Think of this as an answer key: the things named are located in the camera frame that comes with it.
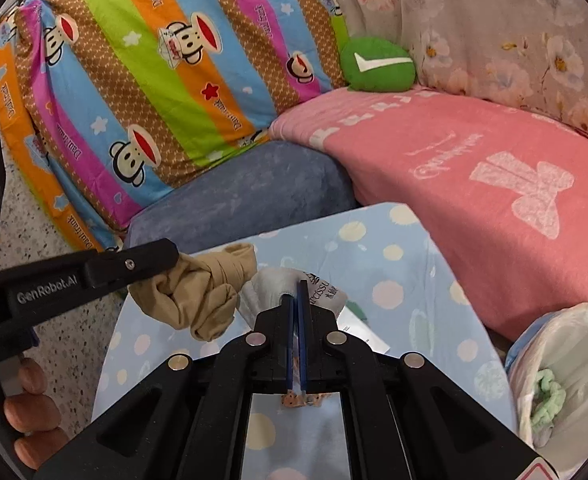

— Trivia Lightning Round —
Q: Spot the beige floral quilt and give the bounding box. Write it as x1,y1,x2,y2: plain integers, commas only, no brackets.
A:
324,0,588,152

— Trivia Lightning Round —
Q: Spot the white flat sachet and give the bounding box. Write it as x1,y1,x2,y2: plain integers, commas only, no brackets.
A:
336,305,393,357

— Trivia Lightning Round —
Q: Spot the leopard print scrunchie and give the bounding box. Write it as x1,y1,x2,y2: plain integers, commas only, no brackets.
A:
279,392,331,409

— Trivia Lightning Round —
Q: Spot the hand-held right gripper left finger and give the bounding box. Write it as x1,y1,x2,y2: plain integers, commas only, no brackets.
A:
34,295,295,480

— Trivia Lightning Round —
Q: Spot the green fluffy headband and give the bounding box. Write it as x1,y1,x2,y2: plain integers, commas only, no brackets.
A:
532,368,567,429

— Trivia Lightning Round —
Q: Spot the tan knotted stocking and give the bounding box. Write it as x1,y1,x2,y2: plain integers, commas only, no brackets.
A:
127,242,259,344

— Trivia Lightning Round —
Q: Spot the grey tissue packet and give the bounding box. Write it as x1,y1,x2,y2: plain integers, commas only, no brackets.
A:
238,267,347,332

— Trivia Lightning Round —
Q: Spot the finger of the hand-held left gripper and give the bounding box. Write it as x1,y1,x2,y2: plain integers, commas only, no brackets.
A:
84,238,181,289

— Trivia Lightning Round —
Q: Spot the pink bow print blanket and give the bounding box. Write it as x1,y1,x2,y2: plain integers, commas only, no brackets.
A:
268,85,588,345

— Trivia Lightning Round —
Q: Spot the green round cushion white tick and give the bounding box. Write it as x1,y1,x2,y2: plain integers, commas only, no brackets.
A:
339,36,418,94

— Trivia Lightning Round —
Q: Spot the person's left hand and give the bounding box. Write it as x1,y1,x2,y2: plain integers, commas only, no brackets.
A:
3,359,70,471

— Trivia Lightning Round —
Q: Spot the blue-grey cushion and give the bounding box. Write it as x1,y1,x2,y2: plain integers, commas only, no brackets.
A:
123,139,359,257

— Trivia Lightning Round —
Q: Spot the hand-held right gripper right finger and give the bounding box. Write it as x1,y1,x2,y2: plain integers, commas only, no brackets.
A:
298,280,550,480

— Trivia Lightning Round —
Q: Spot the cartoon monkey striped pillow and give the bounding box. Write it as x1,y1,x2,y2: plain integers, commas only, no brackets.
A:
14,0,355,233
0,22,122,252

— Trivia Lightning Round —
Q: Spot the white lined waste bin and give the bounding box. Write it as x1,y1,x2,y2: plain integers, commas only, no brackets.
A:
510,302,588,467

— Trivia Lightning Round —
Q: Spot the light blue bin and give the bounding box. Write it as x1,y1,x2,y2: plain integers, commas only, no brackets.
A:
504,332,530,372

